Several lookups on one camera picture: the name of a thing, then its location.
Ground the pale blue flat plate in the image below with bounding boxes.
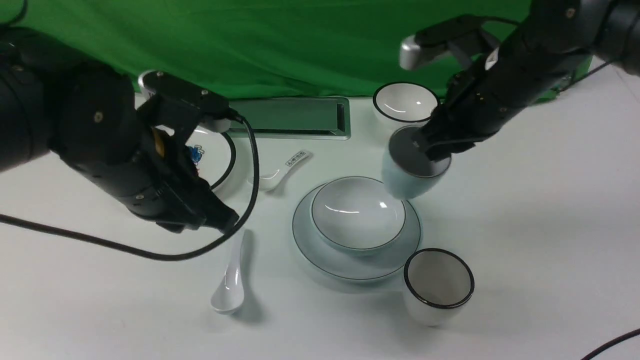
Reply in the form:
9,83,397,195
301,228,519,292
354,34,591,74
291,184,423,283

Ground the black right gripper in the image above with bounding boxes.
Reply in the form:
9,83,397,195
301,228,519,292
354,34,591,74
411,47,546,162

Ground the pale blue ceramic cup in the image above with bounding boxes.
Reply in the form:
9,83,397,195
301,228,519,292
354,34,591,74
381,126,452,200

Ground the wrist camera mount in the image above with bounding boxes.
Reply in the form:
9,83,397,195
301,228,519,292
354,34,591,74
136,70,239,145
398,14,500,71

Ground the green backdrop cloth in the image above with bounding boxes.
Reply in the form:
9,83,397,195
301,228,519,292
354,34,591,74
19,0,531,99

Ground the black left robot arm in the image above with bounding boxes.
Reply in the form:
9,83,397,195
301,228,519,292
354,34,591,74
1,27,239,233

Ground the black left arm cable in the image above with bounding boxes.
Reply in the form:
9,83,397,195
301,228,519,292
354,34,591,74
0,116,261,262

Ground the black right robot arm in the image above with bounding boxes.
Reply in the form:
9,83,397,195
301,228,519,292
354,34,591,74
398,0,640,161

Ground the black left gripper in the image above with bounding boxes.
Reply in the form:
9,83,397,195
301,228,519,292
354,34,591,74
75,127,240,234

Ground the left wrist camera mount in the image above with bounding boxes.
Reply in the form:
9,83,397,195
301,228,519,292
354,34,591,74
136,70,239,145

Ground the small black-rimmed white bowl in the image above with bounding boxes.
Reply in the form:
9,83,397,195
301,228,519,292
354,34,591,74
372,82,441,130

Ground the black-rimmed white cup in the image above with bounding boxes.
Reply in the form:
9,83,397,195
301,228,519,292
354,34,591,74
402,248,476,327

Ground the white spoon with printed handle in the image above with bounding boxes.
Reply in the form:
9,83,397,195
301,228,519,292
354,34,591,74
257,149,314,193

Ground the plain white ceramic spoon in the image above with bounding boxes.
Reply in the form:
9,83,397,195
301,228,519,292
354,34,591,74
210,228,247,315

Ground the black cable bottom right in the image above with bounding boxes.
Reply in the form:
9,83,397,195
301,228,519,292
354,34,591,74
580,328,640,360

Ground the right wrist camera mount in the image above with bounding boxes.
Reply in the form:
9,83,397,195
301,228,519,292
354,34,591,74
398,14,500,71

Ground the pale blue wide bowl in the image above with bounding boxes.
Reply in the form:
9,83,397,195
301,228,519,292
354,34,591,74
309,176,409,256

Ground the black-rimmed illustrated white plate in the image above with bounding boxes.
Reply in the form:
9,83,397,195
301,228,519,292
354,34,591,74
174,125,237,193

